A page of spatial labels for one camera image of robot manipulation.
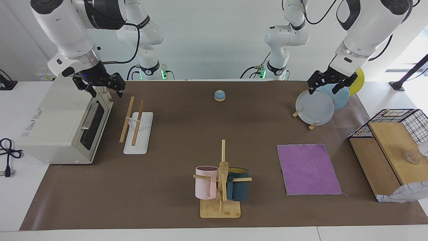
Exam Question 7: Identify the purple towel with grey back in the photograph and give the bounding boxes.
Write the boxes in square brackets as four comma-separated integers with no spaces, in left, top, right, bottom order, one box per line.
[276,144,347,196]

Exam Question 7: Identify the wooden plate rack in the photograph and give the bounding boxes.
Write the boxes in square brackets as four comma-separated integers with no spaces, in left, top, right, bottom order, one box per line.
[292,110,318,131]

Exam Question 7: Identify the white towel rack wooden bars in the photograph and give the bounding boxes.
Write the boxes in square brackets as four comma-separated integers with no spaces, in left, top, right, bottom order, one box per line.
[119,96,154,155]

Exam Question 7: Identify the light blue plate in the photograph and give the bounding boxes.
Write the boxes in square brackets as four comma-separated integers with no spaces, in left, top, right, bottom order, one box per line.
[318,83,350,111]

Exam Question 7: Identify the yellow plate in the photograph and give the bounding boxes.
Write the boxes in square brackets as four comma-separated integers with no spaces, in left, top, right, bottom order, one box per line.
[348,68,365,96]

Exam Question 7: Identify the grey plate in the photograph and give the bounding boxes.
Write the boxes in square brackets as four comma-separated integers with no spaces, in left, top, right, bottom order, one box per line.
[295,89,335,126]

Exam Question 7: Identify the beige toaster oven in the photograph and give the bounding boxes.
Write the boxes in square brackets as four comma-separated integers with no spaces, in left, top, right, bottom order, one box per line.
[16,78,114,165]

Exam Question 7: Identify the brown table mat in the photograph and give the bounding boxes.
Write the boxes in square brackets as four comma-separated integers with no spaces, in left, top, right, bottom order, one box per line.
[19,80,428,231]

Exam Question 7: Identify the wooden shelf box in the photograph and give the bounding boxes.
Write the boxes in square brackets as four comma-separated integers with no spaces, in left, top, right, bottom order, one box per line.
[348,122,428,202]

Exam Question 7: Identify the clear glass lid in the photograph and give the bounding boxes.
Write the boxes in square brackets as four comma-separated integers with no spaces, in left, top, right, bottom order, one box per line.
[403,150,421,165]

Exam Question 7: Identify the dark teal mug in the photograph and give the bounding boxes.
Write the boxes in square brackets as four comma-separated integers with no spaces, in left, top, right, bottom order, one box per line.
[226,167,250,202]

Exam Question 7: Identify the pink mug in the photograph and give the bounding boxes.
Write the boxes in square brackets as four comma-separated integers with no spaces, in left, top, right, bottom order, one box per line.
[195,166,220,200]

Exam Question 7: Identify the wooden mug tree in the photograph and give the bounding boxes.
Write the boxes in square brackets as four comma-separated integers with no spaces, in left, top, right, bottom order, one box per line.
[193,139,252,219]

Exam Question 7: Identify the black right base cable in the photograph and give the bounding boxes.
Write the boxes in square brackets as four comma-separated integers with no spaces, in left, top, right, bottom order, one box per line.
[126,64,143,81]

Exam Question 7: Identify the black base cable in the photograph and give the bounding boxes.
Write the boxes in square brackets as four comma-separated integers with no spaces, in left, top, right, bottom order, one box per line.
[240,50,272,80]
[126,64,143,81]

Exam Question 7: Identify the white wall socket box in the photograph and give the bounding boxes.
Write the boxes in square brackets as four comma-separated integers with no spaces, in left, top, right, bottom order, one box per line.
[35,66,58,82]

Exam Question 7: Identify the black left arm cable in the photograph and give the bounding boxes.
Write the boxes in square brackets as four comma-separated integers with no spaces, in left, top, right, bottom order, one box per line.
[300,0,394,63]

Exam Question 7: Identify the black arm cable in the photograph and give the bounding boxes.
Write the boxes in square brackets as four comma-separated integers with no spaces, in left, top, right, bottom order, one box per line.
[100,19,141,65]
[300,0,394,63]

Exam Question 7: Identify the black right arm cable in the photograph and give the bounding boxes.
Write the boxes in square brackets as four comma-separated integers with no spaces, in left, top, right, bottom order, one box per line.
[100,19,141,65]

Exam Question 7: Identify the black left base cable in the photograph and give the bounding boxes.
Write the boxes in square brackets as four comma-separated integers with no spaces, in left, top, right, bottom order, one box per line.
[240,50,272,80]

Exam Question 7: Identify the black clamp mount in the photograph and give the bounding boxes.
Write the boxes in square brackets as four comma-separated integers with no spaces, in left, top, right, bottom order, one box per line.
[0,69,18,91]

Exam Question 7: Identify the black wire basket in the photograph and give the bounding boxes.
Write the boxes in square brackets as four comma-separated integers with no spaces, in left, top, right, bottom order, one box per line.
[347,108,428,145]

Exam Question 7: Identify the black power cord with plug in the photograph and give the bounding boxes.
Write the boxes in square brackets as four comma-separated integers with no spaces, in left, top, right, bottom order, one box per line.
[0,138,23,178]

